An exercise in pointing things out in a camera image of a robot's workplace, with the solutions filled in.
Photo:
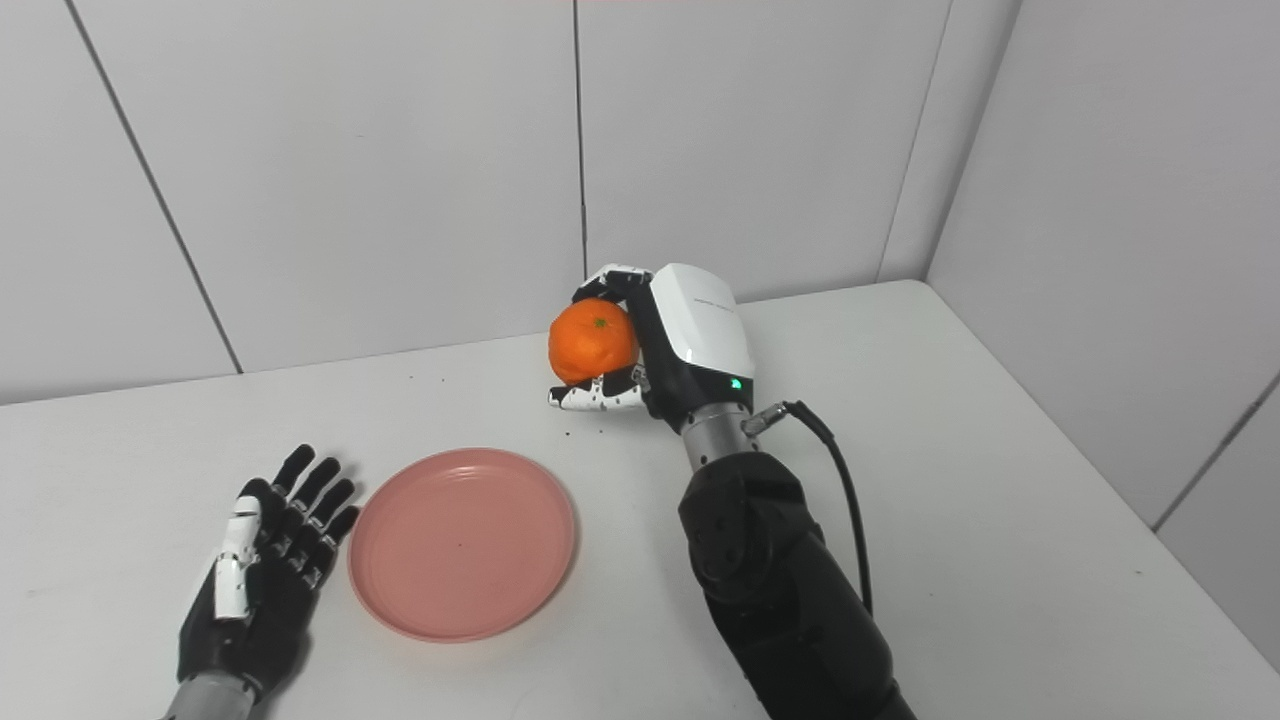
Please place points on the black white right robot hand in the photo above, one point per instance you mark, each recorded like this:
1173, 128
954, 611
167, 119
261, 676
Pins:
695, 340

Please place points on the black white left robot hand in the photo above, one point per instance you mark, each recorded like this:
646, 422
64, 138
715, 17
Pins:
270, 590

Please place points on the orange fruit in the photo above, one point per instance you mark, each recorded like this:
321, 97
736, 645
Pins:
592, 340

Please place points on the pink round plate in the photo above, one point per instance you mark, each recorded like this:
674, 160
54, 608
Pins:
462, 545

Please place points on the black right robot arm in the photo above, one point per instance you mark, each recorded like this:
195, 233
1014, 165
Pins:
780, 580

